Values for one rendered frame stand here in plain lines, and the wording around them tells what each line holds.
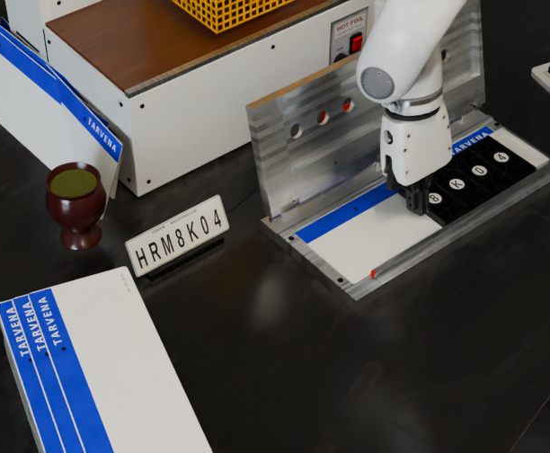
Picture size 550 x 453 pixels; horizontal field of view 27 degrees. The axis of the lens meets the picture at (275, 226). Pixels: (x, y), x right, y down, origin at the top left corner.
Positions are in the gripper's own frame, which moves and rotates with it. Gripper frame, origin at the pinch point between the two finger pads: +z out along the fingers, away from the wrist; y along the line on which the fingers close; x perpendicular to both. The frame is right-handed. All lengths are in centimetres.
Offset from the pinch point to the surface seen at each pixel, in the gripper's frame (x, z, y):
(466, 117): 10.5, -0.5, 21.3
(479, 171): 0.1, 1.4, 13.0
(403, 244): -3.0, 3.3, -5.9
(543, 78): 11.9, 1.2, 41.3
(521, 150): -0.4, 1.7, 21.9
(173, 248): 15.6, -1.0, -32.1
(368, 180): 10.0, 0.7, -0.4
